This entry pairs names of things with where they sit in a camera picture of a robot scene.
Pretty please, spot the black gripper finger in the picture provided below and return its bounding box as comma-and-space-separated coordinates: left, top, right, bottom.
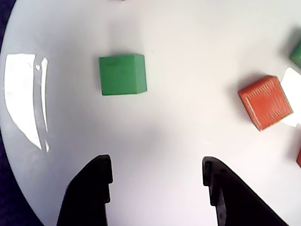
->
202, 156, 290, 226
55, 154, 113, 226

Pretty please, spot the green cube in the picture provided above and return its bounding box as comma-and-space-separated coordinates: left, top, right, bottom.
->
98, 54, 148, 96
288, 28, 301, 71

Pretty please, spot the white round plate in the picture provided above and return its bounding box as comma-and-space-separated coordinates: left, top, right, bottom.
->
0, 0, 301, 226

